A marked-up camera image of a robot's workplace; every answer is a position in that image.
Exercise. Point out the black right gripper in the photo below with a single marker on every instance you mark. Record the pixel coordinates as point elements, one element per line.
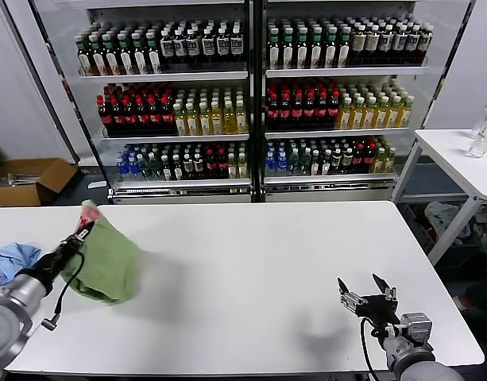
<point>380,309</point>

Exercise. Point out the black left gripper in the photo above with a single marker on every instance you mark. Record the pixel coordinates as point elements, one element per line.
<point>64,256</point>

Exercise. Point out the light green t-shirt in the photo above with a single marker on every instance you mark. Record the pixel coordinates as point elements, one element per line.
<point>112,262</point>

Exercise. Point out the small white flat object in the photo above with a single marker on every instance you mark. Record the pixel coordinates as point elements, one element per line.
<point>96,185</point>

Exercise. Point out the crumpled light blue shirt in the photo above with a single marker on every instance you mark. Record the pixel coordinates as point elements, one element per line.
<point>24,254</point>

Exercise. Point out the small blue water bottle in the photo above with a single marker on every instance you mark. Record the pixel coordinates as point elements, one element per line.
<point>270,164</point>
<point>134,168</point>
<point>282,164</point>
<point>122,168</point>

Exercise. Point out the open brown cardboard box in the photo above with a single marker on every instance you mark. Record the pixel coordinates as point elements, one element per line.
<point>16,196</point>

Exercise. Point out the bundle of metal rods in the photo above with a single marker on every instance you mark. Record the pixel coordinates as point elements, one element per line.
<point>24,180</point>

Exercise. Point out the small green tinted bottle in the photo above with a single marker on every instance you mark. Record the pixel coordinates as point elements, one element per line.
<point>293,163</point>
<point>146,168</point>
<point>156,168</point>
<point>304,163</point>

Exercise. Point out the white drinks display cabinet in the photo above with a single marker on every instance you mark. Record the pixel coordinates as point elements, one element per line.
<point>326,194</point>
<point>179,196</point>

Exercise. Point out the small dark white label bottle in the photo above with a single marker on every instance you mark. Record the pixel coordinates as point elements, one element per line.
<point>198,166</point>
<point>336,160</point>
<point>347,160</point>
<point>314,163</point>
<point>166,168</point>
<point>176,170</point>
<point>187,166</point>
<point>325,162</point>

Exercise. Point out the white cabinet shelf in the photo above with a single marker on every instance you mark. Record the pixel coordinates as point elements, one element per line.
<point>175,138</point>
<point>346,71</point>
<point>167,76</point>
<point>326,179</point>
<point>334,133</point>
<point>179,184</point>

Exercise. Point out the white grey cloth pile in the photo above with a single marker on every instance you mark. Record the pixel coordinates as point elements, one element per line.
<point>441,214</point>

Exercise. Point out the red cap cola bottle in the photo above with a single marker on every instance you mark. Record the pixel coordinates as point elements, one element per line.
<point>129,117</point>
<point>155,117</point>
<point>117,117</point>
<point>321,112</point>
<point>333,112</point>
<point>271,113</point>
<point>141,117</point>
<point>284,113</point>
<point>308,112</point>
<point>296,112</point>
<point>167,117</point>
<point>104,117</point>

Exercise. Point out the small yellow tea bottle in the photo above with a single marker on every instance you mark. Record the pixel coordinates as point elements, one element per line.
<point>232,168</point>
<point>378,160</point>
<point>242,168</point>
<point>389,160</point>

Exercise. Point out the small dark red label bottle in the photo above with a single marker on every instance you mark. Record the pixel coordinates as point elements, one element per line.
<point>221,166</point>
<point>358,158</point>
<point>368,158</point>
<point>210,166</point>

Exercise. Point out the yellow juice bottle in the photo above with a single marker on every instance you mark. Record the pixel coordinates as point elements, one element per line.
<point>380,114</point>
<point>204,122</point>
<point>240,121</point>
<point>393,114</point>
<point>404,114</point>
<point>228,121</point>
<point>192,123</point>
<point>180,123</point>
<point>345,116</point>
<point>368,115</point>
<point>216,122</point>
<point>356,115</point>

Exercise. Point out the white side table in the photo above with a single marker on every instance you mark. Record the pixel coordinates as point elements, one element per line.
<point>445,143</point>

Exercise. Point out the green cap dark tea bottle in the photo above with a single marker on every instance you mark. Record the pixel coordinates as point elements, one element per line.
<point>287,53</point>
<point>153,56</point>
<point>343,51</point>
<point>139,56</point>
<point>110,58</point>
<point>84,59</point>
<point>329,52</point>
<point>301,52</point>
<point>97,58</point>
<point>315,52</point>
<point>124,57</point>
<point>273,53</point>

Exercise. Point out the small clear plastic bottle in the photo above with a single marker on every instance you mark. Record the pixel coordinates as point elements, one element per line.
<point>478,148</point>

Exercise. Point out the white cap dark label bottle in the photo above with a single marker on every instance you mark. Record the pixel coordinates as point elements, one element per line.
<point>222,45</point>
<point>425,41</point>
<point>179,46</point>
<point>207,45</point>
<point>412,42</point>
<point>166,47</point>
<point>192,46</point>
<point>236,44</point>
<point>385,43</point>
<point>398,42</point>

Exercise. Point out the beige label dark bottle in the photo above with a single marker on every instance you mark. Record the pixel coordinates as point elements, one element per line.
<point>358,43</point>
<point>371,43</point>

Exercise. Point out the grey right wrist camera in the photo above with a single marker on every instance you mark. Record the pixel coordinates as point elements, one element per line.
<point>416,328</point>

